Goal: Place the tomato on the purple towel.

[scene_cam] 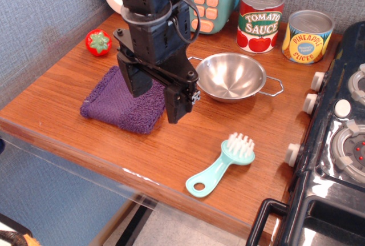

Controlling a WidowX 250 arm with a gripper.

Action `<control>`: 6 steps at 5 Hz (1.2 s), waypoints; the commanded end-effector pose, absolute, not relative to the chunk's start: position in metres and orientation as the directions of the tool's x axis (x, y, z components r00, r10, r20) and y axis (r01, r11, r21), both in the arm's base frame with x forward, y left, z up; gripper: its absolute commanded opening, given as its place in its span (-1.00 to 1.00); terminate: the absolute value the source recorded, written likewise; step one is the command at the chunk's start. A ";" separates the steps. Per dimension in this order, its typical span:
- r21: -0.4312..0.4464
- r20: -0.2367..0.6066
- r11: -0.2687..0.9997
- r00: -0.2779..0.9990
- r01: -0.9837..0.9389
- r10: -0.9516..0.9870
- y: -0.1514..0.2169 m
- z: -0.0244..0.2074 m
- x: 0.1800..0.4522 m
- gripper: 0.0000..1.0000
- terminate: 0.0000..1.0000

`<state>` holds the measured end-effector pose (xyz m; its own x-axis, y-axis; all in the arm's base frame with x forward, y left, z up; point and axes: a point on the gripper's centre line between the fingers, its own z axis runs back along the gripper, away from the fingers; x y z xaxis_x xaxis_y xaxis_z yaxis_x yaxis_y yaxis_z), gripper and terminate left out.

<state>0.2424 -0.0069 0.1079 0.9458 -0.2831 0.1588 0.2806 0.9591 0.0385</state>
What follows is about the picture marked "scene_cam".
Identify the grey stove knob upper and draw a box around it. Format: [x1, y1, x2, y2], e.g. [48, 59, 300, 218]
[311, 72, 326, 92]

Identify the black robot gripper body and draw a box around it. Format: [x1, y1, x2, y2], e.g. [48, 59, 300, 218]
[114, 0, 198, 89]

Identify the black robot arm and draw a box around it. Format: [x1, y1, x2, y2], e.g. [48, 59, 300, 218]
[114, 0, 200, 123]

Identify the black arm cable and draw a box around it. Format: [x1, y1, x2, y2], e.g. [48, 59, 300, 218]
[171, 0, 202, 44]

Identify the black toy stove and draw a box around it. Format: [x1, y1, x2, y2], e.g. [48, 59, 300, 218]
[246, 22, 364, 245]

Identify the pineapple slices can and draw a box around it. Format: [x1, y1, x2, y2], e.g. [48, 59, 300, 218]
[282, 10, 335, 64]

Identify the teal dish brush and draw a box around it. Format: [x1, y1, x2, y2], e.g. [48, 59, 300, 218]
[185, 132, 256, 198]

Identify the grey stove knob lower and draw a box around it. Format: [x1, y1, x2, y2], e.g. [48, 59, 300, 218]
[285, 143, 301, 167]

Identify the steel bowl with wire handles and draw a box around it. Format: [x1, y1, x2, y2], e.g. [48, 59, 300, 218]
[188, 53, 284, 103]

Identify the red toy tomato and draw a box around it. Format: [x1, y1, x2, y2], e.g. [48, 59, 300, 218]
[85, 29, 112, 57]

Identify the grey stove knob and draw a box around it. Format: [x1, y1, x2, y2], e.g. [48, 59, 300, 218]
[302, 94, 318, 115]
[311, 72, 326, 92]
[285, 143, 301, 167]

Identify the white round stove button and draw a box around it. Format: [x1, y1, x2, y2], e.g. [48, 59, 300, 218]
[334, 99, 351, 118]

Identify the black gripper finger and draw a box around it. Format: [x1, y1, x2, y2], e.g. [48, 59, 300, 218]
[117, 54, 152, 98]
[164, 83, 201, 124]

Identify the tomato sauce can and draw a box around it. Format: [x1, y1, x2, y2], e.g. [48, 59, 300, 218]
[236, 0, 285, 54]

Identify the grey stove knob middle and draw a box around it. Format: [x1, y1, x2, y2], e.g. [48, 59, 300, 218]
[302, 94, 318, 115]

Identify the purple folded towel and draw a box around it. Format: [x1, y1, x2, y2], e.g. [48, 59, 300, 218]
[80, 66, 165, 134]

